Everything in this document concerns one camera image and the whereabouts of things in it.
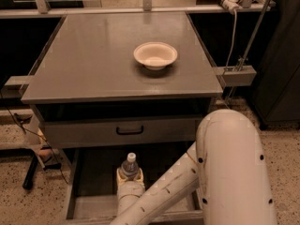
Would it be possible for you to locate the grey drawer cabinet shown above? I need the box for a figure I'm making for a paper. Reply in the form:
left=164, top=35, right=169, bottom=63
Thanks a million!
left=20, top=11, right=224, bottom=225

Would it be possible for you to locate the closed grey upper drawer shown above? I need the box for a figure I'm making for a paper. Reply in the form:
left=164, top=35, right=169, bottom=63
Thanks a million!
left=39, top=115, right=203, bottom=148

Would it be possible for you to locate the black stand foot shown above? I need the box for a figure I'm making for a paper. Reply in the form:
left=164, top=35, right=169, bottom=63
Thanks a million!
left=22, top=156, right=62, bottom=190

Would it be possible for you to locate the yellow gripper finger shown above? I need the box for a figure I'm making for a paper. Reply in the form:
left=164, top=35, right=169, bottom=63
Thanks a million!
left=116, top=168, right=128, bottom=186
left=134, top=169, right=144, bottom=183

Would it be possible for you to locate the grey side bracket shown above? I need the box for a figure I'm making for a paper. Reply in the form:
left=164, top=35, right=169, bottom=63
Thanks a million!
left=213, top=66, right=257, bottom=87
left=1, top=75, right=33, bottom=98

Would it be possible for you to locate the black cable on floor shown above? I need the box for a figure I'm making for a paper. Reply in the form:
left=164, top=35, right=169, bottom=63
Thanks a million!
left=0, top=91, right=69, bottom=185

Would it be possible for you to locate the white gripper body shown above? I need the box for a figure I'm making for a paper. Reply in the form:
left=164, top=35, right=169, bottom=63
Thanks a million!
left=117, top=180, right=145, bottom=215

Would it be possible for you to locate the black drawer handle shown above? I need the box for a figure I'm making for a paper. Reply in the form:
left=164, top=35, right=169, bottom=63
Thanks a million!
left=115, top=126, right=144, bottom=136

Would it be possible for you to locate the clear plastic water bottle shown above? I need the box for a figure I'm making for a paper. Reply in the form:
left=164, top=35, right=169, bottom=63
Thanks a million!
left=121, top=153, right=140, bottom=180

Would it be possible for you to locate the grey side bracket left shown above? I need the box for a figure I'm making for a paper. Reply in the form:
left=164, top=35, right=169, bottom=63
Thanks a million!
left=1, top=75, right=33, bottom=98

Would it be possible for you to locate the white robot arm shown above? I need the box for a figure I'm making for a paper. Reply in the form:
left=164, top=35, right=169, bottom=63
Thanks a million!
left=110, top=109, right=278, bottom=225

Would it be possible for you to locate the white paper bowl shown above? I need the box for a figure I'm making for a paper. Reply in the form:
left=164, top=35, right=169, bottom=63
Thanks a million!
left=133, top=42, right=178, bottom=70

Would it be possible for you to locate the metal tripod pole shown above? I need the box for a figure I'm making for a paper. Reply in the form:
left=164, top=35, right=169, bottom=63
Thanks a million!
left=225, top=0, right=271, bottom=105

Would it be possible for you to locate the open grey lower drawer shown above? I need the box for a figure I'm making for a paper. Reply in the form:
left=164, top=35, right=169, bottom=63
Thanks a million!
left=64, top=142, right=203, bottom=225

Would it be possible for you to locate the grey side bracket right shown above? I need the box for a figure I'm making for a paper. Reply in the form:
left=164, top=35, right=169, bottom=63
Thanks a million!
left=213, top=66, right=257, bottom=87

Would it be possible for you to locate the white power cable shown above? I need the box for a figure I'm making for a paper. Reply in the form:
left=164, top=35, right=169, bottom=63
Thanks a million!
left=209, top=7, right=244, bottom=117

